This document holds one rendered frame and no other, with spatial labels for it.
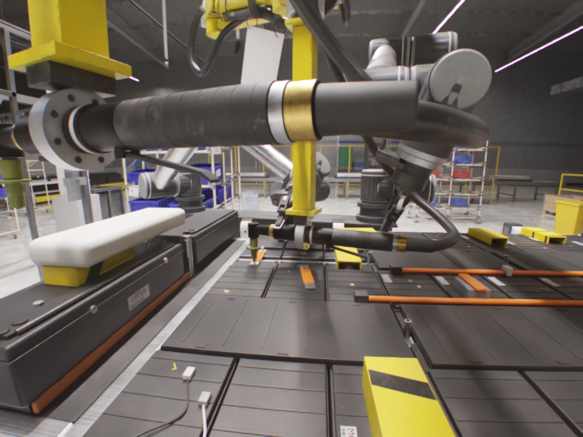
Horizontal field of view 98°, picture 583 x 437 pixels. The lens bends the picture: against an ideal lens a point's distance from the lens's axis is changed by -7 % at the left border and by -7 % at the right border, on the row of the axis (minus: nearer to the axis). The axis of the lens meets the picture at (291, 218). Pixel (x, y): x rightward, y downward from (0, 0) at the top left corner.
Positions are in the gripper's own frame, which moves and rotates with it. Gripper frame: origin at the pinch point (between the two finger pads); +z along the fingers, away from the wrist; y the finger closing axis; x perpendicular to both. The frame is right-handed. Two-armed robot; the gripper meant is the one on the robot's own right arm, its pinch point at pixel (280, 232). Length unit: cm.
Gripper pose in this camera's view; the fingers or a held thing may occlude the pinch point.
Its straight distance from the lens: 79.1
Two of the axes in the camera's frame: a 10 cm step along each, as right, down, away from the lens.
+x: -9.3, -0.7, 3.6
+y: 1.8, 7.6, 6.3
